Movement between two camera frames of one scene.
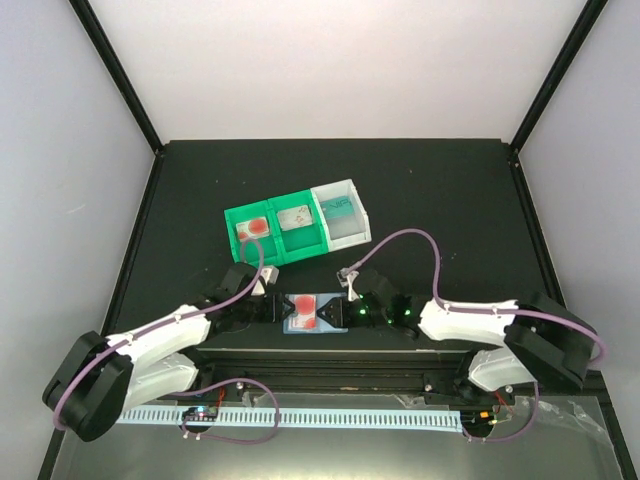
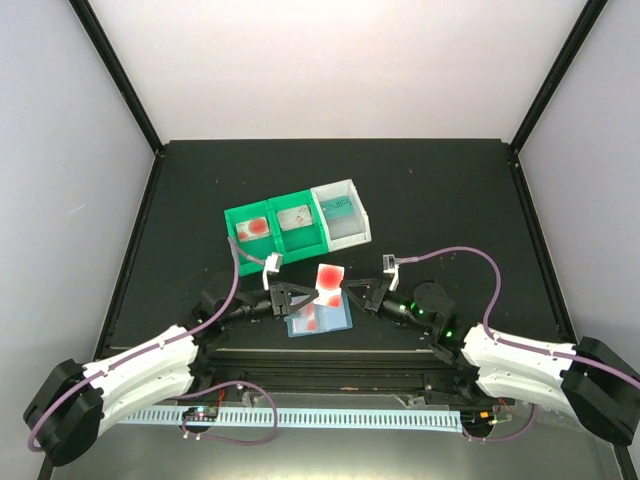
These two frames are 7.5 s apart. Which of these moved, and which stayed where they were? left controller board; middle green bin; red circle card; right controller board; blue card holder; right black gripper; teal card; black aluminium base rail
Moved: red circle card; right black gripper; blue card holder
Stayed: middle green bin; black aluminium base rail; left controller board; right controller board; teal card
